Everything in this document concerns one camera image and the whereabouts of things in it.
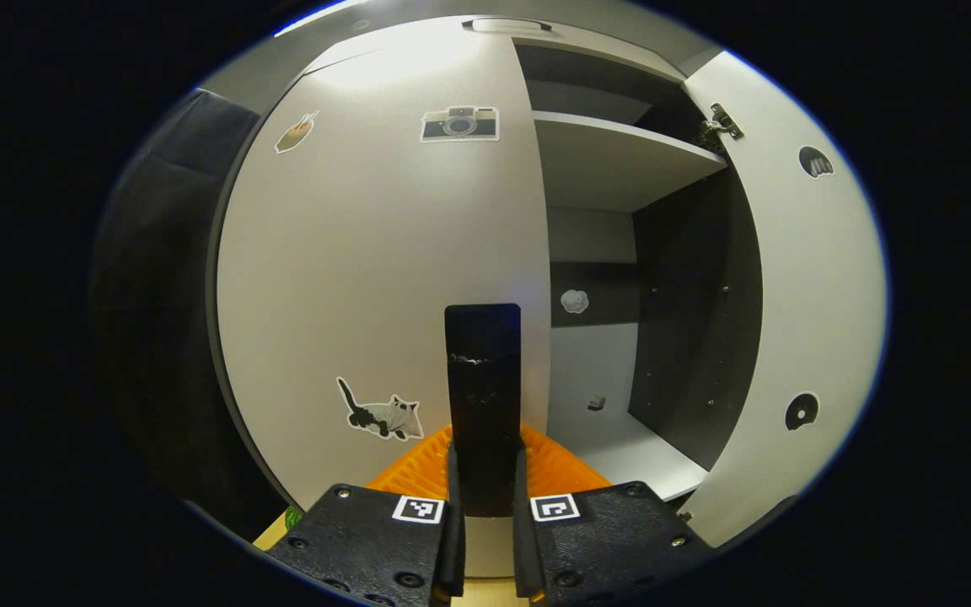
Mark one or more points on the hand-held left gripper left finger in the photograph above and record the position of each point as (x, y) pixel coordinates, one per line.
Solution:
(454, 548)

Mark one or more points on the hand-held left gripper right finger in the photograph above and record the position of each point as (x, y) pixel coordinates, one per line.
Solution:
(522, 548)

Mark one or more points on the grey double-door shoe cabinet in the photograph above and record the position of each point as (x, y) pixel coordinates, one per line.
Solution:
(688, 320)

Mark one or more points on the grey cabinet door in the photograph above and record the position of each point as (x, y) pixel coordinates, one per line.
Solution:
(367, 253)
(823, 295)

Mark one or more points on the grey cabinet shelf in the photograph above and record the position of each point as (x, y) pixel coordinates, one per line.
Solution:
(612, 160)

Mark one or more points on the small green object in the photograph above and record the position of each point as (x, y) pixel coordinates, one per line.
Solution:
(293, 517)

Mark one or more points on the black backdrop cloth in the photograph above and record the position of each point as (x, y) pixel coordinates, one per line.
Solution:
(157, 295)

